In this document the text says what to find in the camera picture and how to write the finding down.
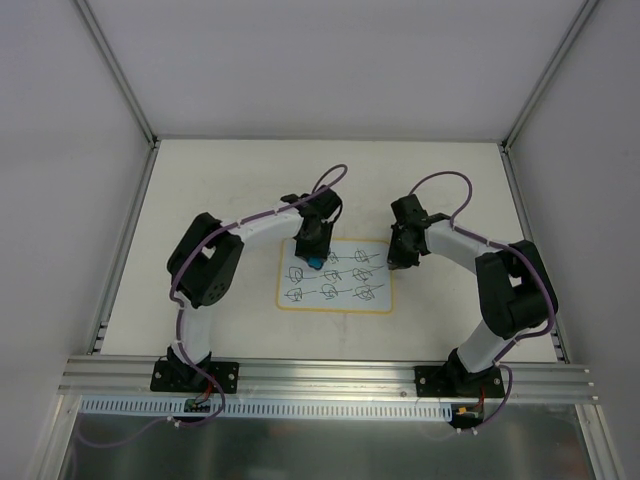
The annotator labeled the blue whiteboard eraser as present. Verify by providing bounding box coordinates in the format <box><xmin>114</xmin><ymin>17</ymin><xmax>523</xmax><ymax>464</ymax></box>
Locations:
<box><xmin>307</xmin><ymin>257</ymin><xmax>326</xmax><ymax>271</ymax></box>

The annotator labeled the yellow framed small whiteboard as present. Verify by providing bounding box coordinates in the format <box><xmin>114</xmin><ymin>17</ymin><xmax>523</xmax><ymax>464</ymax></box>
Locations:
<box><xmin>276</xmin><ymin>238</ymin><xmax>394</xmax><ymax>315</ymax></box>

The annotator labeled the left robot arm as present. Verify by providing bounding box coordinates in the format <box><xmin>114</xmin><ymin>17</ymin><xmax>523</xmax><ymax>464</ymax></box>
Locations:
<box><xmin>162</xmin><ymin>186</ymin><xmax>343</xmax><ymax>392</ymax></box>

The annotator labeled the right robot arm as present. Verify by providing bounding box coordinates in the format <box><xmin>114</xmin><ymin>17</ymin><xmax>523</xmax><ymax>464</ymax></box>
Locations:
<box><xmin>387</xmin><ymin>194</ymin><xmax>558</xmax><ymax>399</ymax></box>

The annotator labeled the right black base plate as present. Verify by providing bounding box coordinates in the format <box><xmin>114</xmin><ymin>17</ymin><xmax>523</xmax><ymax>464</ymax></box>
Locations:
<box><xmin>413</xmin><ymin>365</ymin><xmax>505</xmax><ymax>399</ymax></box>

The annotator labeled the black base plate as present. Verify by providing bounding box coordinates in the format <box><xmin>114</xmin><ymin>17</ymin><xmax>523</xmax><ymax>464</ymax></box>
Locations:
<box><xmin>413</xmin><ymin>365</ymin><xmax>505</xmax><ymax>399</ymax></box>
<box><xmin>149</xmin><ymin>357</ymin><xmax>240</xmax><ymax>394</ymax></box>

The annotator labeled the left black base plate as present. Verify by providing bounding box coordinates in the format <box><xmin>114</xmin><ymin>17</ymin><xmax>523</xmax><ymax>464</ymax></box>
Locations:
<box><xmin>149</xmin><ymin>357</ymin><xmax>240</xmax><ymax>394</ymax></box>

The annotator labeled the aluminium mounting rail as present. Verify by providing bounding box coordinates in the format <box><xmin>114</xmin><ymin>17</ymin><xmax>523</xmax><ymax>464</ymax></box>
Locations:
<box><xmin>57</xmin><ymin>355</ymin><xmax>600</xmax><ymax>404</ymax></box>

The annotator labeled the white slotted cable duct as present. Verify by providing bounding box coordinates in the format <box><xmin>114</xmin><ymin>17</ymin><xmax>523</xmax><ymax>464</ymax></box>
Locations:
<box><xmin>79</xmin><ymin>396</ymin><xmax>453</xmax><ymax>422</ymax></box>

